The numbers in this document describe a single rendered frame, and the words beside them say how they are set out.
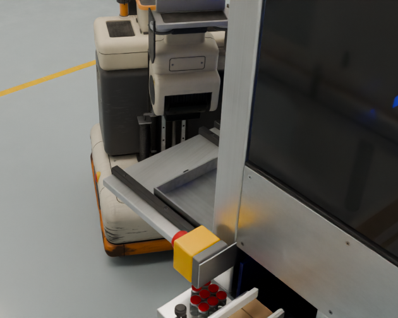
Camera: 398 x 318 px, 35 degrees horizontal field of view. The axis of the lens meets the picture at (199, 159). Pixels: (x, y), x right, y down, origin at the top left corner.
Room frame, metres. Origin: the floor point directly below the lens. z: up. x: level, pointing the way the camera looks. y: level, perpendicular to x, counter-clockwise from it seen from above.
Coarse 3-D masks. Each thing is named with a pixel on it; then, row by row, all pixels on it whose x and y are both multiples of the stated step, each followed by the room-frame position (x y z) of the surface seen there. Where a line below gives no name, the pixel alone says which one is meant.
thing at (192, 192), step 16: (208, 160) 1.25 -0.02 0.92; (176, 176) 1.18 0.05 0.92; (192, 176) 1.21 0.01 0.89; (208, 176) 1.23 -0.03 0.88; (160, 192) 1.12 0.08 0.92; (176, 192) 1.16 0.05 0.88; (192, 192) 1.16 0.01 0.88; (208, 192) 1.16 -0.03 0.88; (176, 208) 1.07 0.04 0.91; (192, 208) 1.10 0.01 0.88; (208, 208) 1.11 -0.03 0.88; (192, 224) 1.03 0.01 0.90; (208, 224) 1.05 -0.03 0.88
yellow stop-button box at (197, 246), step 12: (204, 228) 0.88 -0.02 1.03; (180, 240) 0.84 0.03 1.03; (192, 240) 0.84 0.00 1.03; (204, 240) 0.84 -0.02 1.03; (216, 240) 0.85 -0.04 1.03; (180, 252) 0.83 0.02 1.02; (192, 252) 0.81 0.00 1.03; (204, 252) 0.81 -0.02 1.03; (216, 252) 0.82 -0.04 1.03; (180, 264) 0.82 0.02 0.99; (192, 264) 0.80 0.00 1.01; (192, 276) 0.80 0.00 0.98
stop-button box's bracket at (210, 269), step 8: (232, 248) 0.84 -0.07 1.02; (216, 256) 0.81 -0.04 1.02; (224, 256) 0.83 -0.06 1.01; (232, 256) 0.84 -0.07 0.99; (200, 264) 0.79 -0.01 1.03; (208, 264) 0.80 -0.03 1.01; (216, 264) 0.82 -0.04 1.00; (224, 264) 0.83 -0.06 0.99; (232, 264) 0.85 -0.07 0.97; (200, 272) 0.79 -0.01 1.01; (208, 272) 0.80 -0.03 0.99; (216, 272) 0.82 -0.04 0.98; (200, 280) 0.79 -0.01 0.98; (208, 280) 0.80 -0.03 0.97
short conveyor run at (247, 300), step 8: (256, 288) 0.79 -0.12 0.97; (240, 296) 0.80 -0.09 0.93; (248, 296) 0.77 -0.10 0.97; (256, 296) 0.79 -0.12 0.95; (232, 304) 0.75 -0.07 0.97; (240, 304) 0.76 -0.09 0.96; (248, 304) 0.79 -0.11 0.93; (256, 304) 0.79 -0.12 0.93; (176, 312) 0.70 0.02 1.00; (184, 312) 0.71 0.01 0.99; (216, 312) 0.76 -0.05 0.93; (224, 312) 0.73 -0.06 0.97; (232, 312) 0.74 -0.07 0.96; (240, 312) 0.77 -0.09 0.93; (248, 312) 0.77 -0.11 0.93; (256, 312) 0.77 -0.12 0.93; (264, 312) 0.77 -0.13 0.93; (272, 312) 0.77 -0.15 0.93; (280, 312) 0.74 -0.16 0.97
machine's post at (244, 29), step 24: (240, 0) 0.88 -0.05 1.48; (264, 0) 0.86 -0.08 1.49; (240, 24) 0.88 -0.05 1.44; (240, 48) 0.88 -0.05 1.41; (240, 72) 0.87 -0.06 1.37; (240, 96) 0.87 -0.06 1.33; (240, 120) 0.86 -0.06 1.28; (240, 144) 0.86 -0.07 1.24; (240, 168) 0.86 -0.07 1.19; (216, 192) 0.90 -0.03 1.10; (240, 192) 0.85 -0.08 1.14; (216, 216) 0.89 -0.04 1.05
